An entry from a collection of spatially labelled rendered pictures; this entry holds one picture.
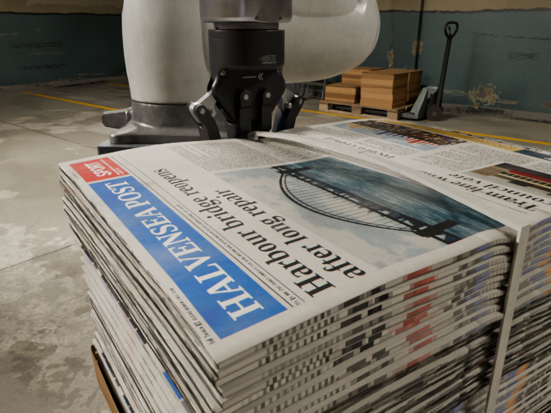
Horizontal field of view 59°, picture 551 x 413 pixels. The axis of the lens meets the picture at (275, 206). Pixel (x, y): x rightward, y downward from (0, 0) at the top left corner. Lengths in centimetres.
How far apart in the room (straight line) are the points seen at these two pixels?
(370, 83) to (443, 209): 623
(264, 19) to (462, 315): 31
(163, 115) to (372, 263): 54
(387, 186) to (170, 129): 45
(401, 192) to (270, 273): 14
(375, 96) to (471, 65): 137
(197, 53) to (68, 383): 143
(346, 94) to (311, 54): 595
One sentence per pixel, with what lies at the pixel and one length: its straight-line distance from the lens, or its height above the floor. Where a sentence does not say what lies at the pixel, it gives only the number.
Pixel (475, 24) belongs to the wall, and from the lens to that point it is 711.
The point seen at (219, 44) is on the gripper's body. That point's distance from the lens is 48.
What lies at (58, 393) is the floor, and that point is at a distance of 189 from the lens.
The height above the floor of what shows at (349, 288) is 106.
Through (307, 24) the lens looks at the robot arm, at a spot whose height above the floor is 116.
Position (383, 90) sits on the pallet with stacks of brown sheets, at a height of 36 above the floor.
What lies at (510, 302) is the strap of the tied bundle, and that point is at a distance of 32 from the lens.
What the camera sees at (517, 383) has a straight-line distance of 40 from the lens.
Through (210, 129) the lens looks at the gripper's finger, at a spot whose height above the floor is 107.
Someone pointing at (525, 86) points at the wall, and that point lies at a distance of 694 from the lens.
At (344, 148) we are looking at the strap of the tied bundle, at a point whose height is 108.
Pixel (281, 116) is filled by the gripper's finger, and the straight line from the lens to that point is 53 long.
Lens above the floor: 117
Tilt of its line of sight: 21 degrees down
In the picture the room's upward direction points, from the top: straight up
